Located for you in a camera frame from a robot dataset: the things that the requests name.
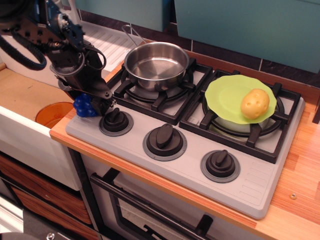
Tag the black left burner grate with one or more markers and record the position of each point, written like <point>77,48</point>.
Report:
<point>169,105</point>

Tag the light green plastic plate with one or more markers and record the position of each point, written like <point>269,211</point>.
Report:
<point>224,96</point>

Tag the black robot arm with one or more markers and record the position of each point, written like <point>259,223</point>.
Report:
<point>36,31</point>

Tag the orange plastic bowl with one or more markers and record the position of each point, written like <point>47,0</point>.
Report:
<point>51,114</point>

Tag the black stove knob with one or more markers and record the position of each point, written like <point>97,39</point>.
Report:
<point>220,166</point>
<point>116,123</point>
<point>164,143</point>

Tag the yellow toy potato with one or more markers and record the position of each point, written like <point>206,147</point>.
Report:
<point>255,104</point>

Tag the blue toy blueberry cluster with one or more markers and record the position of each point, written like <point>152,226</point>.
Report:
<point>83,106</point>

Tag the grey toy stove top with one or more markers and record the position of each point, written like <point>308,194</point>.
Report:
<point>250,193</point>

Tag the black burner grate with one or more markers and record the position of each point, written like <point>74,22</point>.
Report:
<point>169,105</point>
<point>263,140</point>

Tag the black left stove knob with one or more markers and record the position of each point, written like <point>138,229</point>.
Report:
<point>116,123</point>

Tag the black right stove knob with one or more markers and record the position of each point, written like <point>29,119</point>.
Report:
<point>220,166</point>

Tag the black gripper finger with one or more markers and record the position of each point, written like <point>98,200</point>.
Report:
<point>101,106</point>

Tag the white toy sink unit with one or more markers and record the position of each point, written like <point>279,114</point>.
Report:
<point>23,93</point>

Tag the stainless steel pot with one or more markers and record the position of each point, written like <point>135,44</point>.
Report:
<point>155,66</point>

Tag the black middle stove knob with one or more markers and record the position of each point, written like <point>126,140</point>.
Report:
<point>164,143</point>

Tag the oven door with black handle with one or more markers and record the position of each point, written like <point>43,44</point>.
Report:
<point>107,183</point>

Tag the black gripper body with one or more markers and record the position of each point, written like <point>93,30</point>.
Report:
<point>83,77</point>

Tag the black right burner grate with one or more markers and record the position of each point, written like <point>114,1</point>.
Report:
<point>263,140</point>

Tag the wooden drawer front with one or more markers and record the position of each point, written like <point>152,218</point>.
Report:
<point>48,198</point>

